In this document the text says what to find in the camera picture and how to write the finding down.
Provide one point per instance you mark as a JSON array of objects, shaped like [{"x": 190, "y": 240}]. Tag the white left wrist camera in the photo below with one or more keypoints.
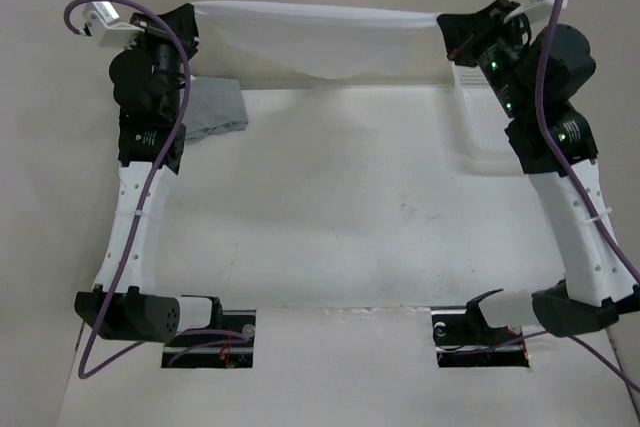
[{"x": 105, "y": 26}]

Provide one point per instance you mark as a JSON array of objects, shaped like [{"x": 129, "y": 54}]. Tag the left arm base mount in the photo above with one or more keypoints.
[{"x": 230, "y": 347}]

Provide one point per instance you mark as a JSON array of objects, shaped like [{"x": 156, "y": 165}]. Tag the white tank top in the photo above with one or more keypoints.
[{"x": 323, "y": 41}]

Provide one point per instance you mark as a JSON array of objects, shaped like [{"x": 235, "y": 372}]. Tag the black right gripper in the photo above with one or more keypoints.
[{"x": 474, "y": 29}]

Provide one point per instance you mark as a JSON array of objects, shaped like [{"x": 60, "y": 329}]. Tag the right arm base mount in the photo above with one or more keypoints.
[{"x": 462, "y": 342}]

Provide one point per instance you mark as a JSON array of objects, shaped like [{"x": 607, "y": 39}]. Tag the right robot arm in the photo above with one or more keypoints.
[{"x": 557, "y": 151}]

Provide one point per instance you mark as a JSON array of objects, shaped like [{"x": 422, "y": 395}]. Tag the folded grey tank top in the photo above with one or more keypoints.
[{"x": 216, "y": 106}]

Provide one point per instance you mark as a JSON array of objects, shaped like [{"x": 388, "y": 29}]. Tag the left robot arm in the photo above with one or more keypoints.
[{"x": 151, "y": 85}]

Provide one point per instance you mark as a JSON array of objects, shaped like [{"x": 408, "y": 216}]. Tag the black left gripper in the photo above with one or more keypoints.
[{"x": 184, "y": 24}]

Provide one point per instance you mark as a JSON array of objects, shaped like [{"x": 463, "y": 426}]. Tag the white plastic basket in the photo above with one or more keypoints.
[{"x": 483, "y": 118}]

